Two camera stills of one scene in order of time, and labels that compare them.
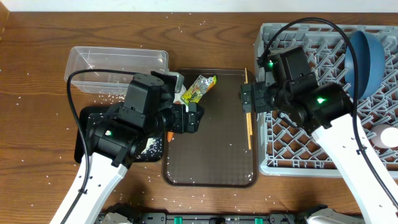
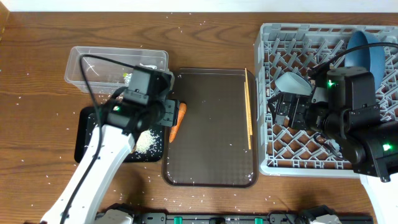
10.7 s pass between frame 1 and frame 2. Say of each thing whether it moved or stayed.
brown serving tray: stayed
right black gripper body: moved
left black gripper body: moved
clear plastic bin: stayed
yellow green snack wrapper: moved
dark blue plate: stayed
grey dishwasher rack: stayed
